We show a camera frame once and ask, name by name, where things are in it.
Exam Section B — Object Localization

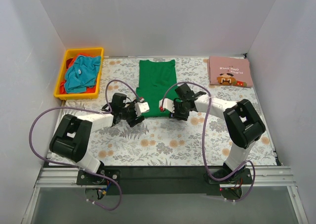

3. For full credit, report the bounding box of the green t-shirt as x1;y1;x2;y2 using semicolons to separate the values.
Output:
136;59;177;118

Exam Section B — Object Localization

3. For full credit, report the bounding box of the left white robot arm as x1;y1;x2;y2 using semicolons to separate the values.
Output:
49;93;150;184

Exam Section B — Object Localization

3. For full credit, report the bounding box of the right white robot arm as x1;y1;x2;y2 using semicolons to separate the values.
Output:
159;82;266;183

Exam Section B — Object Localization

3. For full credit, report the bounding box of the floral patterned table mat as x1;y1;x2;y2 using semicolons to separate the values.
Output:
62;57;261;166

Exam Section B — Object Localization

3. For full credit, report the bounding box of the teal t-shirt in bin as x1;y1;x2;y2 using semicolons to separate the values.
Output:
64;54;102;94

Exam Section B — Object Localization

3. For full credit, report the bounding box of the pink folded t-shirt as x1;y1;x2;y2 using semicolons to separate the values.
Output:
207;56;253;88

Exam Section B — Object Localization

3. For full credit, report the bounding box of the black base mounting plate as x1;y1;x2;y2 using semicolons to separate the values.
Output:
76;165;254;196

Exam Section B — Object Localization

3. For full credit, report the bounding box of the yellow plastic bin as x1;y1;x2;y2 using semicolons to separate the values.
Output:
53;47;104;100

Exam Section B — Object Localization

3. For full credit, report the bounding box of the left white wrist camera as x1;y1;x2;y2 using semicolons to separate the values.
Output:
135;102;150;117

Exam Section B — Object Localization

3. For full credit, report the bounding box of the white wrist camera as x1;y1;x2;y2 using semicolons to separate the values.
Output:
135;102;150;117
159;98;175;113

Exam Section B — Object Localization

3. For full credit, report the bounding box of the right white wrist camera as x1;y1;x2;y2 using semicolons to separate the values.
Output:
159;98;175;113

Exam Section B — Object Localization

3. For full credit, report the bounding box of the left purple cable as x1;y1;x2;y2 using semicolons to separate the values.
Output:
29;79;146;211

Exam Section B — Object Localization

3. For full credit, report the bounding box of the purple cable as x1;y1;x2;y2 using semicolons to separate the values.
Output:
29;79;146;211
159;82;256;203

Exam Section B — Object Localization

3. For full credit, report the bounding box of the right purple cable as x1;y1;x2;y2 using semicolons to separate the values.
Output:
159;82;256;203

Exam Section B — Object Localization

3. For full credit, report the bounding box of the aluminium frame rail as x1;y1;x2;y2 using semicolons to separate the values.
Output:
22;166;308;224

